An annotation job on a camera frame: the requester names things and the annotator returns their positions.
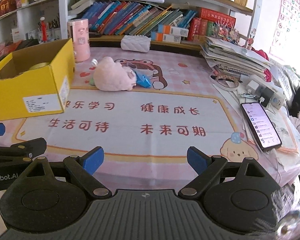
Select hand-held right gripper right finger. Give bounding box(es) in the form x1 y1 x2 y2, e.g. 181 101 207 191
177 146 273 198

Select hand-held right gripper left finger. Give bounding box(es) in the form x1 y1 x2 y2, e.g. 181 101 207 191
22 146 113 198

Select yellow cardboard box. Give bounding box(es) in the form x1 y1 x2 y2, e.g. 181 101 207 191
0 38 76 122

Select yellow tape roll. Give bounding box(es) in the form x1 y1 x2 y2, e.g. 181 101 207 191
29 61 52 71

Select pink printed desk mat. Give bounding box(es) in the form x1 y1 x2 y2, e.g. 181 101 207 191
0 47 280 188

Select black smartphone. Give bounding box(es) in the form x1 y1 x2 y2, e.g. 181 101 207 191
240 102 282 152

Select red paper item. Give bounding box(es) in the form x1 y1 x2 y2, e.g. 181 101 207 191
0 42 15 58

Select pink plush pig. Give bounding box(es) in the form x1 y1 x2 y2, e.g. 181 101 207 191
91 57 137 92

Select white power adapter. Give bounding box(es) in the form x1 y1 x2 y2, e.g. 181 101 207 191
246 80 261 94

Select black pouch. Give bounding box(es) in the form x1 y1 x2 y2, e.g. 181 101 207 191
15 39 40 53

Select black power adapter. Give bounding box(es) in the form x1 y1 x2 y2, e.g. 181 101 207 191
259 87 273 107

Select blue plastic item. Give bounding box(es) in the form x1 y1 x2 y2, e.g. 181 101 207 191
134 70 152 89

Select white and red carton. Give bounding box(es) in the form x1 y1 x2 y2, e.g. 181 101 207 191
11 27 24 42

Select white power strip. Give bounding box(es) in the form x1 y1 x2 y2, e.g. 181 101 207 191
245 76 287 110

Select stack of papers and notebooks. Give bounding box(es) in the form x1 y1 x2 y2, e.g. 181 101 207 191
200 36 272 77

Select desk pen cups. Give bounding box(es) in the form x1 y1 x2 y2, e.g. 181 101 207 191
37 17 62 42

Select pink cylinder container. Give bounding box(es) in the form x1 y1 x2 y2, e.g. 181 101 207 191
67 19 91 63

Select grey blanket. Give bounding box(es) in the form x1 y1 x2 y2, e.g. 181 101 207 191
270 60 300 98

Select red cloth bag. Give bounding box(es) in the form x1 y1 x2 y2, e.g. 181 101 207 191
251 49 272 81

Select white quilted tissue box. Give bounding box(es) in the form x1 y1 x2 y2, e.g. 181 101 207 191
121 35 151 53

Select orange and blue carton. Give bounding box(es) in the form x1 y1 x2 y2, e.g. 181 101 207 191
151 32 182 43
158 24 189 37

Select cartoon ant figure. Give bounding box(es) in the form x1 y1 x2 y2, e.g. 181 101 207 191
245 29 257 51

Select white bookshelf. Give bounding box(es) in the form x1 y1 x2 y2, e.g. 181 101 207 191
59 0 260 53

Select row of red books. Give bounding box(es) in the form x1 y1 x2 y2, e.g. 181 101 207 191
189 7 237 42

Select row of colourful books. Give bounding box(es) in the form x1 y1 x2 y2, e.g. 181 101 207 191
81 1 198 37

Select white tape ring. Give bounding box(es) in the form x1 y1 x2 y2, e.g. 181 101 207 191
211 74 243 92

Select alphabet wall poster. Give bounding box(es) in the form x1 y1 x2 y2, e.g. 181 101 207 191
269 0 300 62

